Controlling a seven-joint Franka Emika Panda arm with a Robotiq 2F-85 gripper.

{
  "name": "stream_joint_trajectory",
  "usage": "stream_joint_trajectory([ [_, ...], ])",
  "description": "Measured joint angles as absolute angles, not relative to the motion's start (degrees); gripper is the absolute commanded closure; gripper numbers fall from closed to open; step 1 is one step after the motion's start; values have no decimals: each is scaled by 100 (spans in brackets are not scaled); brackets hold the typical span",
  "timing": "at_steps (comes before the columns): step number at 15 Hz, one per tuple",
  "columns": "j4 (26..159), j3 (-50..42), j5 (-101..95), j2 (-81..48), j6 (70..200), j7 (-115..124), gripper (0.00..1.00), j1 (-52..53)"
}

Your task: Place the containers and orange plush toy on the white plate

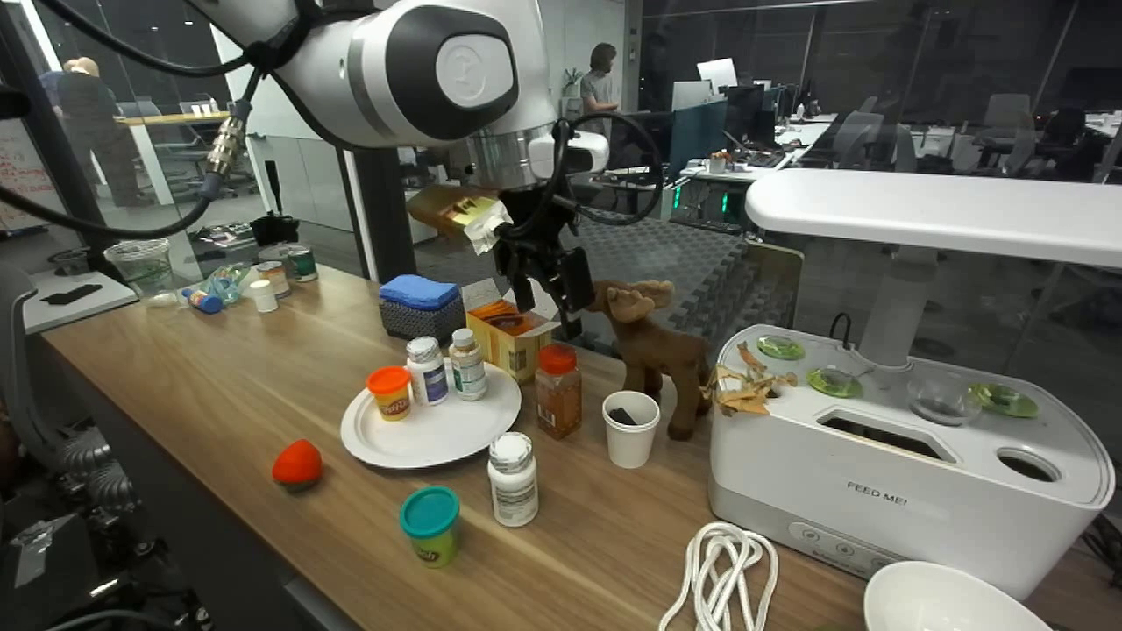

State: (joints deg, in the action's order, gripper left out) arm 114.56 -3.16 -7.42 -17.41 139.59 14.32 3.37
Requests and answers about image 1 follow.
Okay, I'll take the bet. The white hydroponic planter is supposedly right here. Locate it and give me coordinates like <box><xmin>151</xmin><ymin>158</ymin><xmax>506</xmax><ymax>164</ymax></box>
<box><xmin>703</xmin><ymin>167</ymin><xmax>1122</xmax><ymax>602</ymax></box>

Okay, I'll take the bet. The white bowl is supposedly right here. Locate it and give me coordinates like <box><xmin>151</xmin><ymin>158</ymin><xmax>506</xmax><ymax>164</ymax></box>
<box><xmin>863</xmin><ymin>561</ymin><xmax>1054</xmax><ymax>631</ymax></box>

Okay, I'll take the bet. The orange plush toy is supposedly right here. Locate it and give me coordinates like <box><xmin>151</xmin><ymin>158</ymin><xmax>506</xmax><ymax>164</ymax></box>
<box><xmin>271</xmin><ymin>438</ymin><xmax>329</xmax><ymax>496</ymax></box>

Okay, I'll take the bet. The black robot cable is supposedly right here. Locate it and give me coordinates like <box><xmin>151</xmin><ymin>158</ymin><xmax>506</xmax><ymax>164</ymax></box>
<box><xmin>0</xmin><ymin>0</ymin><xmax>671</xmax><ymax>242</ymax></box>

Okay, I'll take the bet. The white bottle green label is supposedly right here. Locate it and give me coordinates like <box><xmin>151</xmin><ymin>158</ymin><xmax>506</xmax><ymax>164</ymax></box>
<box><xmin>444</xmin><ymin>326</ymin><xmax>491</xmax><ymax>403</ymax></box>

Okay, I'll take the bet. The orange lid yellow dough tub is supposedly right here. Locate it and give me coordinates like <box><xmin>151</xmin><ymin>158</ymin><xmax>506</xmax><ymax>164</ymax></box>
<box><xmin>364</xmin><ymin>362</ymin><xmax>416</xmax><ymax>421</ymax></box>

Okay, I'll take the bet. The black tripod stand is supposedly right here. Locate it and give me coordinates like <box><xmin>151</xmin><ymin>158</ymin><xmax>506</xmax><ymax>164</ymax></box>
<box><xmin>0</xmin><ymin>413</ymin><xmax>221</xmax><ymax>631</ymax></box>

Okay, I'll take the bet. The white paper cup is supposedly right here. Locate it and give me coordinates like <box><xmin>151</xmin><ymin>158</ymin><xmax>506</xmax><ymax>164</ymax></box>
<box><xmin>598</xmin><ymin>388</ymin><xmax>665</xmax><ymax>473</ymax></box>

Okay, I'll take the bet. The white coiled cord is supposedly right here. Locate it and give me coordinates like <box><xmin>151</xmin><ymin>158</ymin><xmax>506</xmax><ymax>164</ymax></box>
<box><xmin>657</xmin><ymin>519</ymin><xmax>782</xmax><ymax>631</ymax></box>

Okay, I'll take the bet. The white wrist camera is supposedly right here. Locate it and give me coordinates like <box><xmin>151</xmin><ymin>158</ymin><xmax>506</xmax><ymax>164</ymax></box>
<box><xmin>528</xmin><ymin>128</ymin><xmax>615</xmax><ymax>178</ymax></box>

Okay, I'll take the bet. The white bottle blue label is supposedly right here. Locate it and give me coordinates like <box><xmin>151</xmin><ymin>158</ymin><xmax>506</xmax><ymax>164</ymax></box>
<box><xmin>403</xmin><ymin>333</ymin><xmax>453</xmax><ymax>407</ymax></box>

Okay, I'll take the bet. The brown moose plush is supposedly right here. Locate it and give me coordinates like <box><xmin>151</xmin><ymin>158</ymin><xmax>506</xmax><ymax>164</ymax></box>
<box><xmin>588</xmin><ymin>278</ymin><xmax>719</xmax><ymax>445</ymax></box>

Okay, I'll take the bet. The small dark jar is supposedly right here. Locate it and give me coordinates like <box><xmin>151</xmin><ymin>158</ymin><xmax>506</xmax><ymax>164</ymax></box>
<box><xmin>279</xmin><ymin>242</ymin><xmax>322</xmax><ymax>288</ymax></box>

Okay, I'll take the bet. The black handled tool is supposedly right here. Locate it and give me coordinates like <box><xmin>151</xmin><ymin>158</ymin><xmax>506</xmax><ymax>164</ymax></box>
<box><xmin>244</xmin><ymin>153</ymin><xmax>300</xmax><ymax>250</ymax></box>

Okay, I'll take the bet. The dried brown plant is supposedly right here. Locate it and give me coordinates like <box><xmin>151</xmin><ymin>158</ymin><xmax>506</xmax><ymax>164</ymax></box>
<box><xmin>713</xmin><ymin>344</ymin><xmax>782</xmax><ymax>421</ymax></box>

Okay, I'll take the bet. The yellow tea box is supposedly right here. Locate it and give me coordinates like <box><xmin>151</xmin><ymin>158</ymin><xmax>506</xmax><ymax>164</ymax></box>
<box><xmin>464</xmin><ymin>278</ymin><xmax>568</xmax><ymax>388</ymax></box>

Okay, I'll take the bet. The standing person grey shirt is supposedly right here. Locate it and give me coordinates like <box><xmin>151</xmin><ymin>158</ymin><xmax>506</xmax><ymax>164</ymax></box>
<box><xmin>577</xmin><ymin>42</ymin><xmax>625</xmax><ymax>118</ymax></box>

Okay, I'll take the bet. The grey foam floor mat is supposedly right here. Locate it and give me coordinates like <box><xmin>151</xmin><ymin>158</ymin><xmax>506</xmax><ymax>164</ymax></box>
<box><xmin>412</xmin><ymin>199</ymin><xmax>811</xmax><ymax>362</ymax></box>

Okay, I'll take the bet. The white flat tray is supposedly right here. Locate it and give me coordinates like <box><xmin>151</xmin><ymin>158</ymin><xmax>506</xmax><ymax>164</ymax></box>
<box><xmin>18</xmin><ymin>270</ymin><xmax>140</xmax><ymax>338</ymax></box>

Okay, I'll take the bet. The white paper plate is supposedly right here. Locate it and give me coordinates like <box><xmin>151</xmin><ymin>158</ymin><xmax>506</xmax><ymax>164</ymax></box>
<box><xmin>335</xmin><ymin>362</ymin><xmax>526</xmax><ymax>473</ymax></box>

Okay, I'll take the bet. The blue sponge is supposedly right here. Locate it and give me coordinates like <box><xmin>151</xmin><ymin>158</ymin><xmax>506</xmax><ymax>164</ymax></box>
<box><xmin>380</xmin><ymin>270</ymin><xmax>464</xmax><ymax>317</ymax></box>

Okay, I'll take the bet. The orange lid spice jar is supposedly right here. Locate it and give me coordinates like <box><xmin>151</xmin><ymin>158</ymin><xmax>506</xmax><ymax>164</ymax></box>
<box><xmin>534</xmin><ymin>340</ymin><xmax>585</xmax><ymax>441</ymax></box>

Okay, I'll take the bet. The clear plastic cup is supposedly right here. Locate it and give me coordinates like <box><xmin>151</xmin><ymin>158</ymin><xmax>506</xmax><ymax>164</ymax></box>
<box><xmin>101</xmin><ymin>234</ymin><xmax>174</xmax><ymax>297</ymax></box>

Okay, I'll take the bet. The person in dark clothes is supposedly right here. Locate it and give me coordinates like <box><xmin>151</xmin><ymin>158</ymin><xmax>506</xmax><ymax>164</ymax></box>
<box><xmin>39</xmin><ymin>53</ymin><xmax>147</xmax><ymax>239</ymax></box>

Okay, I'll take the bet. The grey woven basket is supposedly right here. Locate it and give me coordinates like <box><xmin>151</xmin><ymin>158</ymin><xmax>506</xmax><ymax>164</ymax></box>
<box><xmin>380</xmin><ymin>295</ymin><xmax>470</xmax><ymax>347</ymax></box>

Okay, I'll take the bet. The teal lid green dough tub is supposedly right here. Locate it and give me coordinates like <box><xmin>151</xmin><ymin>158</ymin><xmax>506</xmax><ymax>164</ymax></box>
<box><xmin>395</xmin><ymin>485</ymin><xmax>467</xmax><ymax>572</ymax></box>

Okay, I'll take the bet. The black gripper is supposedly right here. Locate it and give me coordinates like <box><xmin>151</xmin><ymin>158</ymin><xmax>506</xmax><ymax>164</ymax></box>
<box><xmin>491</xmin><ymin>186</ymin><xmax>598</xmax><ymax>344</ymax></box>

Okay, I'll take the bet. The large white pill bottle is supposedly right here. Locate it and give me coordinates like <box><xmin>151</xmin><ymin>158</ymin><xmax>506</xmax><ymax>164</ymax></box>
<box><xmin>485</xmin><ymin>429</ymin><xmax>544</xmax><ymax>533</ymax></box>

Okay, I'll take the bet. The clear plastic bag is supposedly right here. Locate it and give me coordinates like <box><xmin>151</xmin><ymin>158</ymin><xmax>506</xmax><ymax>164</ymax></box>
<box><xmin>177</xmin><ymin>264</ymin><xmax>256</xmax><ymax>320</ymax></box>

